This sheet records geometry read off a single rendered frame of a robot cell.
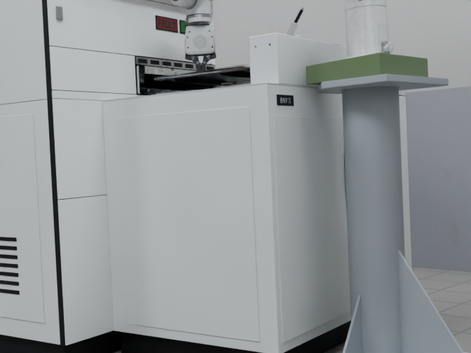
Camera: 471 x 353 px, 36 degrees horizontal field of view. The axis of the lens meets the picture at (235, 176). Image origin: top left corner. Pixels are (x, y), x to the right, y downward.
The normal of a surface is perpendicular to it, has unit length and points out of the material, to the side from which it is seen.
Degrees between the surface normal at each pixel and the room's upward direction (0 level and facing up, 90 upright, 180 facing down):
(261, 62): 90
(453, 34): 90
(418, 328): 90
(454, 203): 90
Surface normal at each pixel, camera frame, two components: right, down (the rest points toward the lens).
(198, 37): 0.03, 0.03
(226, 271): -0.58, 0.05
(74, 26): 0.82, -0.02
